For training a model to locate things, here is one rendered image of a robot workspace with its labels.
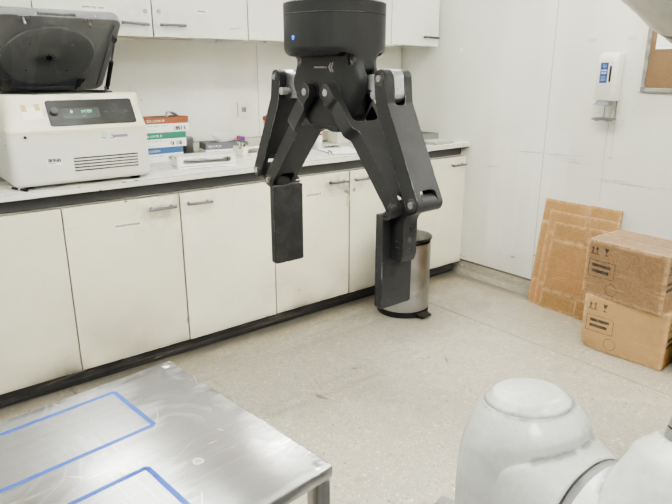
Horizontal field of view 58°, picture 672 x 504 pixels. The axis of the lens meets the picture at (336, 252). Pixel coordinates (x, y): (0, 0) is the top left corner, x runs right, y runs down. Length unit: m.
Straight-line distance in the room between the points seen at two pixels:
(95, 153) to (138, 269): 0.55
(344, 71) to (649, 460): 0.49
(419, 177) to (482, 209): 3.68
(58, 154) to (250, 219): 0.95
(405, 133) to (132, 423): 0.75
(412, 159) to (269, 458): 0.60
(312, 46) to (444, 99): 3.80
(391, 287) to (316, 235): 2.89
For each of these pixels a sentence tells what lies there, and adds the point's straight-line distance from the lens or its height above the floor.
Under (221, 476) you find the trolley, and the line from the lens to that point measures 0.89.
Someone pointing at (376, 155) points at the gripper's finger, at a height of 1.30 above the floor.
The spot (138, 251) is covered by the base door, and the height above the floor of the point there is 0.58.
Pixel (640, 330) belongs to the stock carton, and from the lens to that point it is 3.21.
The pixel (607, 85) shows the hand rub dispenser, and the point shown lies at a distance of 3.48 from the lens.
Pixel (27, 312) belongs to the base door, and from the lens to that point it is 2.76.
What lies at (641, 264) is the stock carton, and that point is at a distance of 3.10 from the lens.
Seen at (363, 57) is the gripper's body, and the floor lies 1.36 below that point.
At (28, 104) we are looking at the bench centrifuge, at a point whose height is 1.23.
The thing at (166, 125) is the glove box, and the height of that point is 1.08.
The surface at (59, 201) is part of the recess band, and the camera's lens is 2.73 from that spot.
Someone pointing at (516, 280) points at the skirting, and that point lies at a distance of 4.02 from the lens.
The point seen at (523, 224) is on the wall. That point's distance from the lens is 3.91.
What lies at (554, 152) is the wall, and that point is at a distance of 3.74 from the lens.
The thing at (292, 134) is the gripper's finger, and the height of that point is 1.30.
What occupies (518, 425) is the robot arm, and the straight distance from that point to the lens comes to 0.76.
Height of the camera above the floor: 1.35
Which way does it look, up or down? 17 degrees down
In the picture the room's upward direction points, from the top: straight up
